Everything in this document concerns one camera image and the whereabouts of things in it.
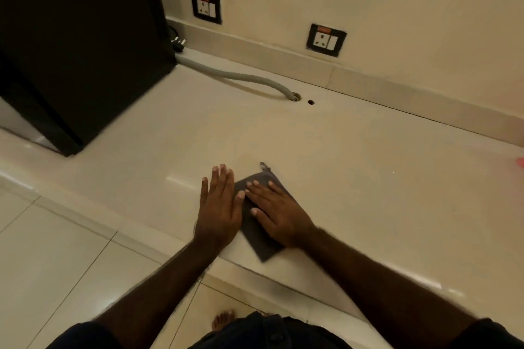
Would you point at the person's left hand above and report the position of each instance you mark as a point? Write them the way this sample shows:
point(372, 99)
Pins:
point(219, 213)

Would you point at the person's right hand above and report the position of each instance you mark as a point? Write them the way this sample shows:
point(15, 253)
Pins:
point(282, 218)

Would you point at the grey cloth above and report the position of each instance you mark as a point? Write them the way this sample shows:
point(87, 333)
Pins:
point(256, 240)

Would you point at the person's right forearm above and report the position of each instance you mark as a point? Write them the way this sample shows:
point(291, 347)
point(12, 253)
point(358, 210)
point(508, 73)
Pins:
point(389, 295)

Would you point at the person's left forearm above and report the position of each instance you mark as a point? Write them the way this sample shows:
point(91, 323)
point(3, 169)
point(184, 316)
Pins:
point(159, 299)

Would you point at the white countertop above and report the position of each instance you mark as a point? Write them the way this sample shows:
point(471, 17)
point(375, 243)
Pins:
point(368, 164)

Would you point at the person's left foot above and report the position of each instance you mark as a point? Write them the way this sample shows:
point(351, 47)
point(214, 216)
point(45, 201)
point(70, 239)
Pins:
point(223, 320)

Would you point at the person's dark shorts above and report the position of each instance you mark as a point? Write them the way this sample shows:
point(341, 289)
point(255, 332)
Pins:
point(270, 334)

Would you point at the person's dark left sleeve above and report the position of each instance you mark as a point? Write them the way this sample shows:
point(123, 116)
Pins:
point(82, 338)

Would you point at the person's dark sleeve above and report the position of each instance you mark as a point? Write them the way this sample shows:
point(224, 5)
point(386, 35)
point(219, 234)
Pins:
point(82, 338)
point(491, 336)

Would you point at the person's dark right sleeve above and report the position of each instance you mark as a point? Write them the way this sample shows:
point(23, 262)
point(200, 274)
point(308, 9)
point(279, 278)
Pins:
point(491, 336)

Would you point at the cream backsplash strip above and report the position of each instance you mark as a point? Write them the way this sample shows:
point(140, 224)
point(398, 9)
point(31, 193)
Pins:
point(389, 87)

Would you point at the black power plug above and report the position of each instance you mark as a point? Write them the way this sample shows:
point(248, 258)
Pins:
point(178, 45)

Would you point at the black appliance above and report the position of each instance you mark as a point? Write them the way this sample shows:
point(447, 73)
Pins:
point(82, 46)

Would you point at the pink plastic rack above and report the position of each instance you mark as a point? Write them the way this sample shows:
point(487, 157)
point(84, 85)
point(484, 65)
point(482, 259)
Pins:
point(520, 163)

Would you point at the black framed wall socket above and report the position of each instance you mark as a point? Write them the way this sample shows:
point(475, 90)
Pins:
point(206, 8)
point(326, 40)

